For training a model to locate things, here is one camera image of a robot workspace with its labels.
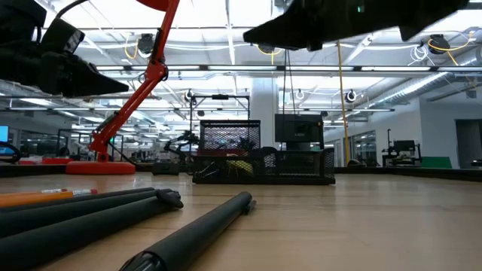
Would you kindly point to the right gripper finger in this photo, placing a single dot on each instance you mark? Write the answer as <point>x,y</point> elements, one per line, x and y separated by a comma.
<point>314,43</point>
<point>297,22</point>

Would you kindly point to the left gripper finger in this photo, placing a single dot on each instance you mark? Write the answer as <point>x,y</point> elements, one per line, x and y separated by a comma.
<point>86,92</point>
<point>94,77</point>

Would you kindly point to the orange pencil with red eraser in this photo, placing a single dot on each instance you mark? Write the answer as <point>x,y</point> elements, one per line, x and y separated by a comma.
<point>52,190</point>
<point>37,198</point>

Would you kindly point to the black pen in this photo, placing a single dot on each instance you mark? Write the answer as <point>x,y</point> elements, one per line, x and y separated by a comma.
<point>196,237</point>
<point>113,193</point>
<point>75,211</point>
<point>75,233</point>

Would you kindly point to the small yellow office item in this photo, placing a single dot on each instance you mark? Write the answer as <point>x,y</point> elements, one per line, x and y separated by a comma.
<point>241,167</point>

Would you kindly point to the black background robot arm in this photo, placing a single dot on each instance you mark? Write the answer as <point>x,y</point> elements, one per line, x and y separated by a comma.
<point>182,138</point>

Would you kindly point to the black mesh desk organizer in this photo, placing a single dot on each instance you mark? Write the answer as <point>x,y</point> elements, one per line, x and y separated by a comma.
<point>293,167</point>

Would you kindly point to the red desk lamp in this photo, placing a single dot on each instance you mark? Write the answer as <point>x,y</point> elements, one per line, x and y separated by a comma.
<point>150,75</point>

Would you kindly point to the blue lit monitor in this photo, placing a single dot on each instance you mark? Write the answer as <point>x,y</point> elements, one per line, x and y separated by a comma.
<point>3,133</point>

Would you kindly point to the black monitor on stand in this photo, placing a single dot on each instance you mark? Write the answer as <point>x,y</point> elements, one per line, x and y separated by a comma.
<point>297,128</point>

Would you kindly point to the black power adapter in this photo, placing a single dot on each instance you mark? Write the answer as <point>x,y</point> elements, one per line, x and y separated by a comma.
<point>165,168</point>

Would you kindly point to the black background robot workstation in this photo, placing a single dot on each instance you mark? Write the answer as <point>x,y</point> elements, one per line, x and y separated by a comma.
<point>403,146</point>

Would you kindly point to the green board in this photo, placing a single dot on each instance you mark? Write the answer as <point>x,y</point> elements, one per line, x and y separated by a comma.
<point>437,162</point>

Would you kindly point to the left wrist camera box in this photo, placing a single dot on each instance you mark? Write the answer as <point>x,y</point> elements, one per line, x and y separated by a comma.
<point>62,35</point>

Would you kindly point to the black background station frame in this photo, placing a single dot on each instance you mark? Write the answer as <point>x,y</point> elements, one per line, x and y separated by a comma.
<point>220,96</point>

